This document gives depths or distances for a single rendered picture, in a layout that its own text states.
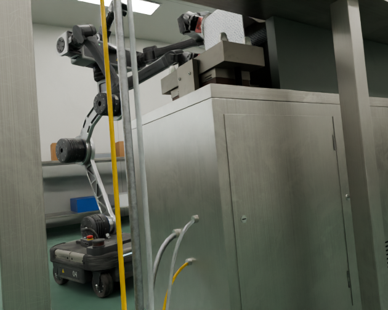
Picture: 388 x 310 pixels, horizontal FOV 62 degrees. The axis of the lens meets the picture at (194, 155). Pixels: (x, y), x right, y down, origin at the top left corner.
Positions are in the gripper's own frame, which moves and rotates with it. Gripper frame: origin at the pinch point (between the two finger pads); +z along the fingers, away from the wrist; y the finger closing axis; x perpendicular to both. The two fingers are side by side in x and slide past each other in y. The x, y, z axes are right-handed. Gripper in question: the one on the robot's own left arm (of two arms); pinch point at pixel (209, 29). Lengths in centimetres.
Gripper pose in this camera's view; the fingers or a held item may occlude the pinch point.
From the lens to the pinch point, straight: 150.7
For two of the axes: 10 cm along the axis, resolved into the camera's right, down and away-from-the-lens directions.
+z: 5.0, 5.5, -6.7
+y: -8.3, 0.9, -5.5
